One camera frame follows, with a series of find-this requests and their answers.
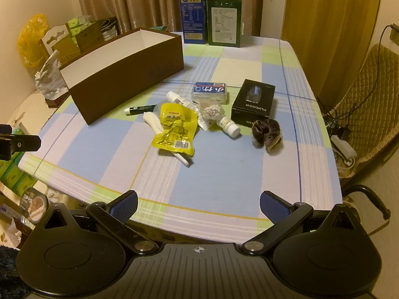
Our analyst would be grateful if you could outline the white carved chair back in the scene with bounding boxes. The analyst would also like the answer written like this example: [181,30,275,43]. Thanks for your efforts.
[41,25,71,54]

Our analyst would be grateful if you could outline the black food bowl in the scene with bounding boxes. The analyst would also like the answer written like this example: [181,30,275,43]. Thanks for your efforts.
[19,188,49,223]

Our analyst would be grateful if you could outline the black product box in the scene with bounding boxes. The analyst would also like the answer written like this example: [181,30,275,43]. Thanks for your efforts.
[231,79,276,128]

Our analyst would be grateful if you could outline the mustard curtain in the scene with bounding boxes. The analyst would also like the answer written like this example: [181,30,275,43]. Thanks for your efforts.
[285,0,385,102]

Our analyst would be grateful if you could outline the beige curtain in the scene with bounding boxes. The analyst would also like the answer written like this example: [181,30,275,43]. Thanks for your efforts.
[73,0,275,37]

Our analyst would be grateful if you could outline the green tissue packs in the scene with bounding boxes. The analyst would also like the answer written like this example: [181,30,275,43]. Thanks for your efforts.
[67,15,95,46]

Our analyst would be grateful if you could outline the clear bag of white pellets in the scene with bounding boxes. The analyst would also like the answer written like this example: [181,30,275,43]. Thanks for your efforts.
[199,100,225,123]

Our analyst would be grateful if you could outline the silver foil bag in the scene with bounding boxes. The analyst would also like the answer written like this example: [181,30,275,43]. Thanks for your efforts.
[34,50,68,98]

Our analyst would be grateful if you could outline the dark green pen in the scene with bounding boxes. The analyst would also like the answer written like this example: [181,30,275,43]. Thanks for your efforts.
[124,104,157,115]

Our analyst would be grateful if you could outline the white medicine bottle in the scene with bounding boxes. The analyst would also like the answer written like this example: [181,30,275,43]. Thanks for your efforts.
[217,115,241,138]

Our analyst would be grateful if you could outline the white printed sachet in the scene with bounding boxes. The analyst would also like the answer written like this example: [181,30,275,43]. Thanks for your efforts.
[166,91,200,113]

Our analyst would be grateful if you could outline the white power strip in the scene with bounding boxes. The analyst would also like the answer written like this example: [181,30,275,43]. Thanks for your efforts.
[330,134,358,166]

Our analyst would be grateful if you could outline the dark red tray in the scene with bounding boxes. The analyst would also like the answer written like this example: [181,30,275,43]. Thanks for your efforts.
[45,93,71,108]

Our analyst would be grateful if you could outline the olive cardboard box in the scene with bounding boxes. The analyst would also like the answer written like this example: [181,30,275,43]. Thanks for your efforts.
[51,22,105,64]

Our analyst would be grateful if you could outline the brown cardboard box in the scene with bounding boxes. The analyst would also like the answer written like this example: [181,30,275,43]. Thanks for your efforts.
[59,27,184,126]

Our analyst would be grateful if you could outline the stack of green packs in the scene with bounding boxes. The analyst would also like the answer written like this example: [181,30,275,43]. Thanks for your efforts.
[0,154,33,195]

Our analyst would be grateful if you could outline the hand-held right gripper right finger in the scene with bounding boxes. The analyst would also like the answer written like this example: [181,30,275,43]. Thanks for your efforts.
[241,190,362,254]

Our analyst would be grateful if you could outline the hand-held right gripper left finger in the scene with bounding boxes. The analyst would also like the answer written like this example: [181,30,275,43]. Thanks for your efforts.
[37,189,159,254]

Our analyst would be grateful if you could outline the green carton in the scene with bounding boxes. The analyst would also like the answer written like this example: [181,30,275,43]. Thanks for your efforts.
[206,0,244,48]

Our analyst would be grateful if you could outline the yellow snack packet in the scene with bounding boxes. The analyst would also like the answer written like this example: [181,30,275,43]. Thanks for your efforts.
[151,102,199,156]

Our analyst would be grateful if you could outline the blue carton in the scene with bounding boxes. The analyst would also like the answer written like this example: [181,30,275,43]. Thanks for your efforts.
[178,0,215,45]

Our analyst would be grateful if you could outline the yellow plastic bag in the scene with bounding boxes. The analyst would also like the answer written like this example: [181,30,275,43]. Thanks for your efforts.
[17,13,51,68]

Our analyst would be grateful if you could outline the plaid tablecloth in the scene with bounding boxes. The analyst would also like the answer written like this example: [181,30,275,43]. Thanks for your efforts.
[18,31,343,247]

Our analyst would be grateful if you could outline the black cable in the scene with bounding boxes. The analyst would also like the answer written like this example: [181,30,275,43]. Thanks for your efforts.
[323,24,395,131]

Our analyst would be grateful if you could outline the brown velvet scrunchie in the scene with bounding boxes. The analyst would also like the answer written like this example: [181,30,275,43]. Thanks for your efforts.
[251,120,283,152]

